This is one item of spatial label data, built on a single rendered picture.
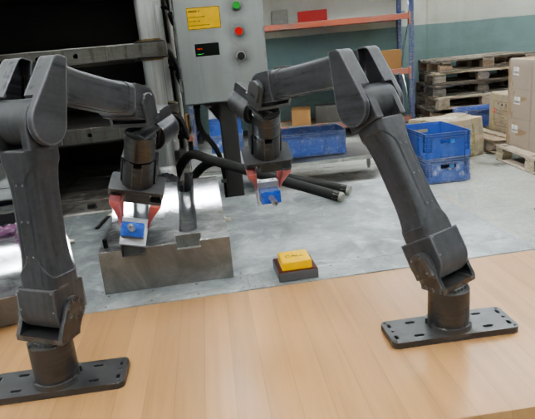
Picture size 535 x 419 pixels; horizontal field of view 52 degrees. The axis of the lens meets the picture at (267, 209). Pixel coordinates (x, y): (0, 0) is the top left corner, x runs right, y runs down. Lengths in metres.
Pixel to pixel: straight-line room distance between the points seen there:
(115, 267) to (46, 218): 0.35
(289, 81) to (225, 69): 0.92
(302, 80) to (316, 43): 6.77
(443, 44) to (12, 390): 7.61
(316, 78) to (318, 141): 3.93
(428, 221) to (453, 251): 0.06
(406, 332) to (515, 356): 0.16
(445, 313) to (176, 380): 0.41
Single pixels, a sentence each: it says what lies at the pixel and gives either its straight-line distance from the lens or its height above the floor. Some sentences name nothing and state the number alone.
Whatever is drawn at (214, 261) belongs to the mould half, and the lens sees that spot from 1.12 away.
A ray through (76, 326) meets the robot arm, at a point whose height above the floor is 0.89.
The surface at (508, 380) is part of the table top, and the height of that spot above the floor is 0.80.
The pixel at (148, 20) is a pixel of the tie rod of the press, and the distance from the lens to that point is 1.79.
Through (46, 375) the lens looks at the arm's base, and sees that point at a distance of 0.87.
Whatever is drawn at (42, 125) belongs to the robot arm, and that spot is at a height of 1.18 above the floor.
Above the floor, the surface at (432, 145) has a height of 0.33.
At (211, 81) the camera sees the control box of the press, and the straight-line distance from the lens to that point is 1.92.
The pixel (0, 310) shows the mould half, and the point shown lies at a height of 0.83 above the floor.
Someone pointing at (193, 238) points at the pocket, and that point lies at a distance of 1.15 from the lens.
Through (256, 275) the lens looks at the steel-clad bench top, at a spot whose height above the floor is 0.80.
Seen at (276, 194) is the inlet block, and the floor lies 0.94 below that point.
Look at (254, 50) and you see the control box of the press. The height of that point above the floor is 1.23.
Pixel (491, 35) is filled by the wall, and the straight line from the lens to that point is 8.35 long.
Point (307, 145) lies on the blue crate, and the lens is 4.87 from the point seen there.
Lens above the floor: 1.25
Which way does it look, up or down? 17 degrees down
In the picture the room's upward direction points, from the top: 5 degrees counter-clockwise
